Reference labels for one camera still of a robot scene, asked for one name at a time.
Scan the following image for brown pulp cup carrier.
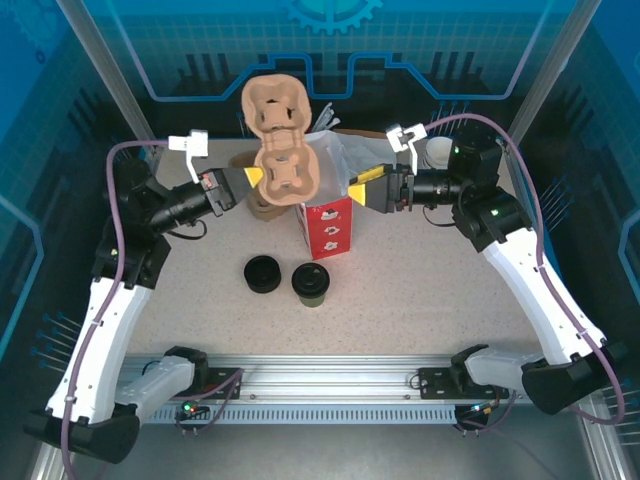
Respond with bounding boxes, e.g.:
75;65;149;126
241;74;321;207

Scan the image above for red and white paper bag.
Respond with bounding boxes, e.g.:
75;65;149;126
293;130;359;261

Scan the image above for black plastic cup lid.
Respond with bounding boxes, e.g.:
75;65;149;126
291;263;331;296

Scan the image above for white paper napkins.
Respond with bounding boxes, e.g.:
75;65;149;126
339;134;396;170

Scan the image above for stack of brown cup carriers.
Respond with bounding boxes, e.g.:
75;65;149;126
228;153;290;225

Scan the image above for stack of paper cups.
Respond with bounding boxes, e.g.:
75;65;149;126
424;137;454;171

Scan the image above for brown cardboard napkin box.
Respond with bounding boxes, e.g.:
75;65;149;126
332;128;401;171

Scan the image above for stack of black cup lids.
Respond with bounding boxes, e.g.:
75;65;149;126
243;254;282;295

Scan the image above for small circuit board with LEDs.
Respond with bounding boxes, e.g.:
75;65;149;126
177;399;211;422
457;399;501;424

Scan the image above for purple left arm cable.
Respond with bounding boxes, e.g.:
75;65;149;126
59;138;245;480

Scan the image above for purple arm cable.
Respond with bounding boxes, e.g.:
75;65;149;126
59;138;245;480
423;112;626;426

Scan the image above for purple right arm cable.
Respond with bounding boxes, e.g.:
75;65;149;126
423;112;626;426

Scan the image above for aluminium frame post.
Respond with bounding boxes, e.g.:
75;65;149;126
54;0;167;157
502;0;591;157

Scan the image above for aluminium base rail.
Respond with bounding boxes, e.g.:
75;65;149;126
64;353;601;401

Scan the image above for white slotted cable duct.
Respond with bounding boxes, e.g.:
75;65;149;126
149;403;459;426

